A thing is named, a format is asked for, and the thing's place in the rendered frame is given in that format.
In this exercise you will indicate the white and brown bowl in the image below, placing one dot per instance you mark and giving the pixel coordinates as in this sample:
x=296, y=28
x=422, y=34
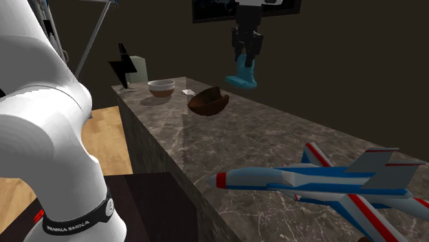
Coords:
x=161, y=88

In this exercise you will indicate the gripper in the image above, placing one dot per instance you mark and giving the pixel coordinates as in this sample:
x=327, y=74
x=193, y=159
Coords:
x=248, y=18

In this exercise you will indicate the black lightning bolt figure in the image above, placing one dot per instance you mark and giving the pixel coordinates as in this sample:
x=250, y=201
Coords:
x=123, y=67

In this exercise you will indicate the grey metal pole frame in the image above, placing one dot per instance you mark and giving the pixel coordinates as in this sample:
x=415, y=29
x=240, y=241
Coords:
x=91, y=40

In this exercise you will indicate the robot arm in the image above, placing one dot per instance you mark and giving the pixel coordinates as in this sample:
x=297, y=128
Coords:
x=43, y=127

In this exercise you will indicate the small white card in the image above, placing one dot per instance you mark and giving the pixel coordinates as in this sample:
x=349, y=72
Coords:
x=188, y=91

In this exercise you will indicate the small brown round thing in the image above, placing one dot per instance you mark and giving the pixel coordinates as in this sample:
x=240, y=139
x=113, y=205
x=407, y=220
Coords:
x=363, y=239

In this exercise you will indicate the blue boot-shaped figure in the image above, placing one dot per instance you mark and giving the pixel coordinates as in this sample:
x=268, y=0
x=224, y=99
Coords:
x=244, y=77

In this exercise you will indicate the blue red white toy jet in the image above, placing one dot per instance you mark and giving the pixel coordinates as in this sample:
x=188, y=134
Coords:
x=321, y=186

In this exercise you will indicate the dark brown hat-shaped bowl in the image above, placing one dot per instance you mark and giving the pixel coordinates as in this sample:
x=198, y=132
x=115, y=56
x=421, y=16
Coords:
x=207, y=103

